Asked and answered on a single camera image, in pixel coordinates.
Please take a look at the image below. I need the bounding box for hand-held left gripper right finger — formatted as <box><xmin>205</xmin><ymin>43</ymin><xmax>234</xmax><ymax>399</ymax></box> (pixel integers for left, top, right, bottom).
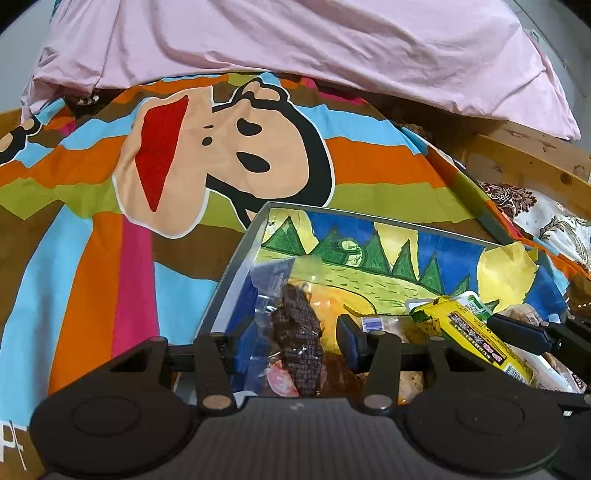
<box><xmin>336</xmin><ymin>315</ymin><xmax>467</xmax><ymax>412</ymax></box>

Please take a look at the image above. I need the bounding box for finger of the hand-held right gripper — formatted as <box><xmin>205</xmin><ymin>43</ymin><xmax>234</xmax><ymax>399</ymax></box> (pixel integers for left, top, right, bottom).
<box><xmin>488</xmin><ymin>315</ymin><xmax>549</xmax><ymax>354</ymax></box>

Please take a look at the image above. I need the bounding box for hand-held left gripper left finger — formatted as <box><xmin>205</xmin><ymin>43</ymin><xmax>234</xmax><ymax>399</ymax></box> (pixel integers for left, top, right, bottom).
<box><xmin>108</xmin><ymin>318</ymin><xmax>259</xmax><ymax>412</ymax></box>

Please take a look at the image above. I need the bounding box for clear nut bar packet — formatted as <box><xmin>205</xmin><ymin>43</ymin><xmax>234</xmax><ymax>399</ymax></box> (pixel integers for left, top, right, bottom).
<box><xmin>526</xmin><ymin>351</ymin><xmax>589</xmax><ymax>395</ymax></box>

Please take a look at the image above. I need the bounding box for yellow snack packet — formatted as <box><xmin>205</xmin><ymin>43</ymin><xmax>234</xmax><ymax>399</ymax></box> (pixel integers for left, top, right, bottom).
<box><xmin>409</xmin><ymin>295</ymin><xmax>539</xmax><ymax>386</ymax></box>

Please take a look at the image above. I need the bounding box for clear dark jerky packet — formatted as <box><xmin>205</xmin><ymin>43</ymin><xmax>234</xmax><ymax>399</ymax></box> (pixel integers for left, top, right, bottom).
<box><xmin>249</xmin><ymin>258</ymin><xmax>333</xmax><ymax>398</ymax></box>

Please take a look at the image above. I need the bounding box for green white snack packet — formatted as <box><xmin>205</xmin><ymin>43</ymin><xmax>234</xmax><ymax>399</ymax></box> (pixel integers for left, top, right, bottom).
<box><xmin>455</xmin><ymin>291</ymin><xmax>495</xmax><ymax>320</ymax></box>

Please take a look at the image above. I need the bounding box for rice crisp packet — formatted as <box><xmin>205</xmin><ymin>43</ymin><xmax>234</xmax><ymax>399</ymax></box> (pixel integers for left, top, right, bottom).
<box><xmin>360</xmin><ymin>316</ymin><xmax>444</xmax><ymax>402</ymax></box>

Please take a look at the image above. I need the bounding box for metal tray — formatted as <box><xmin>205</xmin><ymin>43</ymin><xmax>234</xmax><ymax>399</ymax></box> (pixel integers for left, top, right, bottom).
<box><xmin>196</xmin><ymin>200</ymin><xmax>573</xmax><ymax>402</ymax></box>

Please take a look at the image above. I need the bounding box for dinosaur drawing paper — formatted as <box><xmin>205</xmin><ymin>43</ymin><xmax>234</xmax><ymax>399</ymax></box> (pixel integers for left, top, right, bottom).
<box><xmin>235</xmin><ymin>208</ymin><xmax>568</xmax><ymax>352</ymax></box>

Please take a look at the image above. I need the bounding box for white floral cloth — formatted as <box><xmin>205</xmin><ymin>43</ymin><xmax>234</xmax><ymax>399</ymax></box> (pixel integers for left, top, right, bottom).
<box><xmin>480</xmin><ymin>182</ymin><xmax>591</xmax><ymax>273</ymax></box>

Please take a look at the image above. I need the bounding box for cartoon monkey printed blanket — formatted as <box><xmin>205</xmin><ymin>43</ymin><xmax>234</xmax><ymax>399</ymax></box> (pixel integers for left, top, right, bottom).
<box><xmin>0</xmin><ymin>71</ymin><xmax>591</xmax><ymax>480</ymax></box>

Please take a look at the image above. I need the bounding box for pink sheet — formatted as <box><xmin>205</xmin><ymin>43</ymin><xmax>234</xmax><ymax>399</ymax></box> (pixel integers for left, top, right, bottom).
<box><xmin>21</xmin><ymin>0</ymin><xmax>583</xmax><ymax>139</ymax></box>

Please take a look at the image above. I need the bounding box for wooden bed frame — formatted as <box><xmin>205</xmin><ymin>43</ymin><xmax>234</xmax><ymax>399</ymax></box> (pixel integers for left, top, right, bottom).
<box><xmin>0</xmin><ymin>108</ymin><xmax>591</xmax><ymax>217</ymax></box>

